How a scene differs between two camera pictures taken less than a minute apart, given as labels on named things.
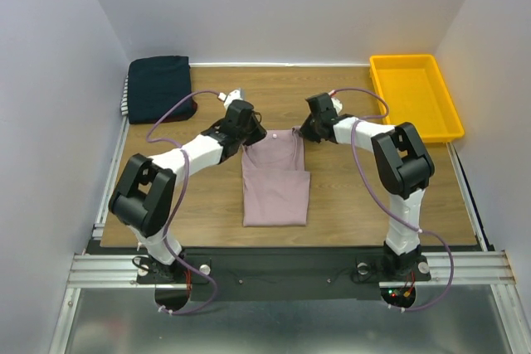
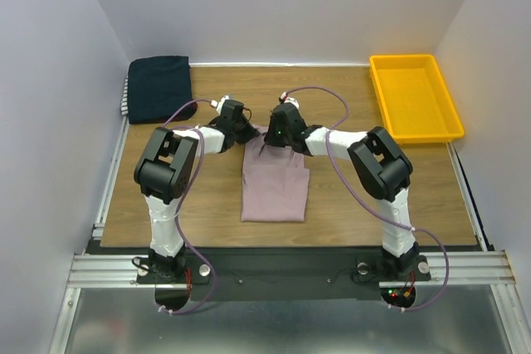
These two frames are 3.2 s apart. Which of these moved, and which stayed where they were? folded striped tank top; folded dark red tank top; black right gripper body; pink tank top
Moved: black right gripper body
Stayed: folded striped tank top; pink tank top; folded dark red tank top
